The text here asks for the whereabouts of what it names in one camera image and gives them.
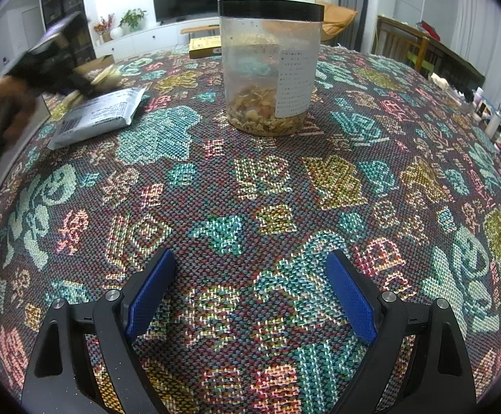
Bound white sheer curtain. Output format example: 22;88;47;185
444;0;501;96

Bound clear plastic jar black lid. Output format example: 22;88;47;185
217;0;325;137

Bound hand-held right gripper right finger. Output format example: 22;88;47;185
325;249;477;414

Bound grey curtain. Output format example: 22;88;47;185
341;0;382;55

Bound patterned woven blanket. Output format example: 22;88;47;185
0;43;501;414

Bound small wooden bench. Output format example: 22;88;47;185
180;23;221;35

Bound red flower bouquet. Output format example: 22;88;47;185
94;14;116;43

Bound black flat television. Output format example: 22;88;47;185
152;0;224;25

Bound dark wooden bench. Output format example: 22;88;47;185
375;14;486;91

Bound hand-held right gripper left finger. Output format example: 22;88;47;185
21;248;176;414

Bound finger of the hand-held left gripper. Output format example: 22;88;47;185
63;68;99;98

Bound grey printed packet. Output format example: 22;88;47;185
47;87;147;149

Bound person's left hand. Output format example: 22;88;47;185
0;80;40;158

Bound yellow rolled bundle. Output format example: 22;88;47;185
90;65;122;89

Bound yellow flat box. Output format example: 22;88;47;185
189;37;223;60

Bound cardboard box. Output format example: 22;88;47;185
76;54;115;76

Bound row of small bottles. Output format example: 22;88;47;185
429;73;501;182

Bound bushy green potted plant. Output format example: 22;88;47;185
119;8;148;32

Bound white low television cabinet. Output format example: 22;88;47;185
99;15;221;59

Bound yellow lounge chair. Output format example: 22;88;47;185
315;1;358;43

